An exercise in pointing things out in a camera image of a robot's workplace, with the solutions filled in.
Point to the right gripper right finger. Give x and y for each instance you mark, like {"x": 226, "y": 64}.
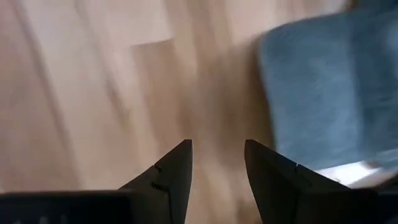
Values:
{"x": 273, "y": 186}

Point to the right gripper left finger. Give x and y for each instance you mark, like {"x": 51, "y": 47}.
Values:
{"x": 171, "y": 186}

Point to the navy denim cap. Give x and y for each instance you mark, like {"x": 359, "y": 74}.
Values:
{"x": 326, "y": 93}

